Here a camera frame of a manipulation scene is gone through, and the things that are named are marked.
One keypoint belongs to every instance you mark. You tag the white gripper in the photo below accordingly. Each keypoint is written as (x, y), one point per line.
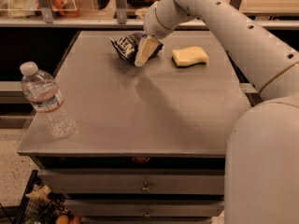
(151, 21)

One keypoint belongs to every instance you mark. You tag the blue chip bag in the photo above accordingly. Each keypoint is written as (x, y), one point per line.
(127, 46)

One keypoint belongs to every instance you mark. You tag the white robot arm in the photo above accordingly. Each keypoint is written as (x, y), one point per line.
(262, 158)

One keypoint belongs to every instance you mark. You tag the clear plastic water bottle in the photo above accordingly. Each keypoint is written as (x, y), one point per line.
(43, 93)

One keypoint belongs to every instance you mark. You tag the yellow sponge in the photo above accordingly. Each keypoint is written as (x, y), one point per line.
(189, 56)

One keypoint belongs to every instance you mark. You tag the grey drawer cabinet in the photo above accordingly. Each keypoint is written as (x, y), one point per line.
(157, 119)

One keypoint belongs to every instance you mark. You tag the clear plastic bin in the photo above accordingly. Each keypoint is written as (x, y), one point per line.
(33, 8)

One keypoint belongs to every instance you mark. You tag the upper grey drawer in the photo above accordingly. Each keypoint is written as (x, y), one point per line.
(91, 181)

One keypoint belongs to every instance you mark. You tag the grey drawer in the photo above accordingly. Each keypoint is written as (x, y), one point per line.
(145, 208)
(91, 181)

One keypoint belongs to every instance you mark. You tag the lower grey drawer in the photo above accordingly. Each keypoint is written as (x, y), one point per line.
(145, 208)

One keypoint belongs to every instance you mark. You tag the grey metal shelf rail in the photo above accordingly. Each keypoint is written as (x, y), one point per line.
(113, 24)

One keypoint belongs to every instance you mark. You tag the black wire basket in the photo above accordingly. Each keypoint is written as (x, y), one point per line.
(39, 205)

